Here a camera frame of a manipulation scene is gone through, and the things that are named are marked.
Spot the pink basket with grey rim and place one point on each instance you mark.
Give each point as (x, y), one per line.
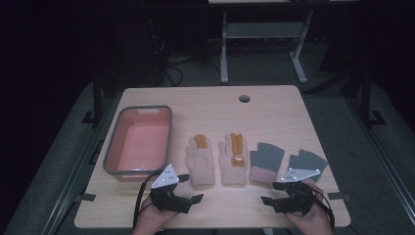
(143, 143)

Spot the white metal desk frame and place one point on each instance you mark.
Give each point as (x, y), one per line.
(261, 31)

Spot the person's left hand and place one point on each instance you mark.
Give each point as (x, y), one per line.
(150, 222)

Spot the beige glove with face patch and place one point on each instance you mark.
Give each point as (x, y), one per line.
(232, 169)

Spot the grey and pink fingerless glove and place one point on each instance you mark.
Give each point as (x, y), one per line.
(266, 160)
(308, 160)

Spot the black table edge bracket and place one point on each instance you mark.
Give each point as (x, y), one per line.
(339, 197)
(85, 197)

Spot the black metal stand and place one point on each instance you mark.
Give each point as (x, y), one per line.
(365, 98)
(97, 98)

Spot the person's right hand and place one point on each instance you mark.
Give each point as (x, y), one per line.
(313, 223)

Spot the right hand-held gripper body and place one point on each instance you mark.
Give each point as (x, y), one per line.
(298, 199)

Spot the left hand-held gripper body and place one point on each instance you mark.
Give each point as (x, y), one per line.
(164, 178)

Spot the beige glove with orange fingers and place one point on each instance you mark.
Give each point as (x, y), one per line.
(199, 163)

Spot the grey metal floor rail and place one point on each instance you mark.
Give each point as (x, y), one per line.
(385, 169)
(76, 176)

